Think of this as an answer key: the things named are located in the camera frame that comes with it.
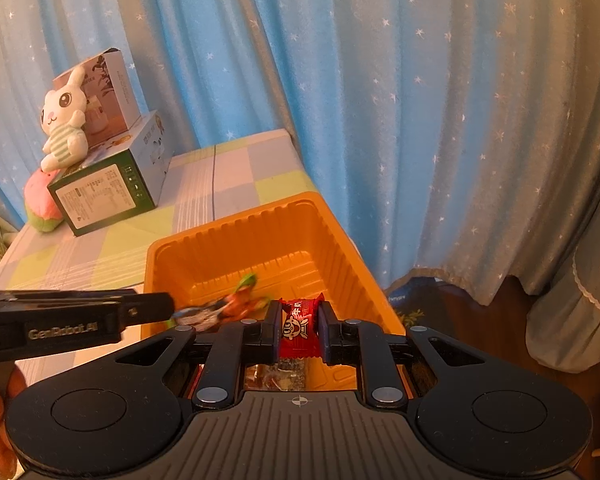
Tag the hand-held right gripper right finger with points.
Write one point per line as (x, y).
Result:
(326, 332)

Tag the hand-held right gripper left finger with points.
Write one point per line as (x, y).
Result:
(274, 330)

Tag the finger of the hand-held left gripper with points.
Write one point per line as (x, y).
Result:
(150, 307)

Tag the red square snack packet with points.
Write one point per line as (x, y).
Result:
(300, 330)

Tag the long green snack packet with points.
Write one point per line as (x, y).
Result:
(230, 307)

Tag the grey snack packet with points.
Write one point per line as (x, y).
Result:
(291, 377)

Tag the orange plastic tray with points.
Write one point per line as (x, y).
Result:
(240, 245)

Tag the blue floral floor mat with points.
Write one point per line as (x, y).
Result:
(405, 305)

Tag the pink star plush toy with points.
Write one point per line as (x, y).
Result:
(40, 205)

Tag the green cardboard box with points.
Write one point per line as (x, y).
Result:
(105, 190)

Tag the pastel checked tablecloth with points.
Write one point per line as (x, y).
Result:
(205, 180)

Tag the white bunny plush toy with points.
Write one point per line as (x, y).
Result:
(62, 135)

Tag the tall printed cardboard box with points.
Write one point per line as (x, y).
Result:
(116, 95)

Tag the blue star-print curtain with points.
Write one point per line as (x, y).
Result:
(380, 110)

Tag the grey lace-trimmed cover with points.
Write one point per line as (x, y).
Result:
(580, 330)

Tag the grey star-print curtain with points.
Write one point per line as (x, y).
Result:
(555, 160)

